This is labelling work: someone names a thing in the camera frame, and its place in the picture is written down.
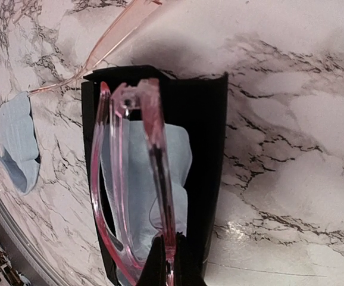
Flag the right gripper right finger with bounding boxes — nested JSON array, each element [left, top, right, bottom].
[[174, 232, 204, 286]]

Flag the clear purple lens sunglasses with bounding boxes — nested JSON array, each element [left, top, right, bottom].
[[90, 78, 176, 285]]

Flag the front aluminium rail base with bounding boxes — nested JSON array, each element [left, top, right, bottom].
[[0, 199, 67, 285]]

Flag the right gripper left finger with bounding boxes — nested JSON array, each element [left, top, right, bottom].
[[136, 235, 167, 286]]

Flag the blue cleaning cloth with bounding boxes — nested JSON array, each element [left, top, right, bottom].
[[0, 92, 40, 195], [100, 119, 194, 278]]

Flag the pink frame sunglasses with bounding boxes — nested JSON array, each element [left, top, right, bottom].
[[27, 0, 163, 96]]

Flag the black glasses case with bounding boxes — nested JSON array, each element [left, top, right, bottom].
[[81, 66, 229, 275]]

